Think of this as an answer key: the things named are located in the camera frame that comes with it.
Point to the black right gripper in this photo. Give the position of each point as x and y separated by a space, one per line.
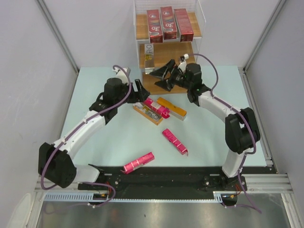
166 84

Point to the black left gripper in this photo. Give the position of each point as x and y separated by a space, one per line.
138 96

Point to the gold silver toothpaste box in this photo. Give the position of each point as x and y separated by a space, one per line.
148 113

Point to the orange toothpaste box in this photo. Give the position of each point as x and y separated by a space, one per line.
174 110
149 65

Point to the red silver 3D toothpaste box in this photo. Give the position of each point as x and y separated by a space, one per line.
168 23

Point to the dark red toothpaste box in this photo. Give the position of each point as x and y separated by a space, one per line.
184 25

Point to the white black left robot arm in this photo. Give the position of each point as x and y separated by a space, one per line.
55 161

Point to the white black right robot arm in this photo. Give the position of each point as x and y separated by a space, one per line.
241 128

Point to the clear acrylic wooden shelf unit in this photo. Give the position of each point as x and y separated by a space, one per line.
168 49

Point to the pink toothpaste box upper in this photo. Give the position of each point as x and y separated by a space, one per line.
157 108

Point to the pink toothpaste box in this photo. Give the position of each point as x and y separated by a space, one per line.
157 108
137 163
175 142

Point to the pink toothpaste box middle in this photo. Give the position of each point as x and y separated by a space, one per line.
175 142

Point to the pink toothpaste box lower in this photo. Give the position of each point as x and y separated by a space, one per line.
137 163

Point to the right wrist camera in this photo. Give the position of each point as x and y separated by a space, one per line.
184 59

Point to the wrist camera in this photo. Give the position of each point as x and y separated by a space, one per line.
184 59
122 74

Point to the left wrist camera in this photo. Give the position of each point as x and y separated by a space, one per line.
122 74

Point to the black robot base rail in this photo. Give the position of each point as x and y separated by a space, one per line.
173 181

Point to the white slotted cable duct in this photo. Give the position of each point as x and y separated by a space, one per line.
98 198

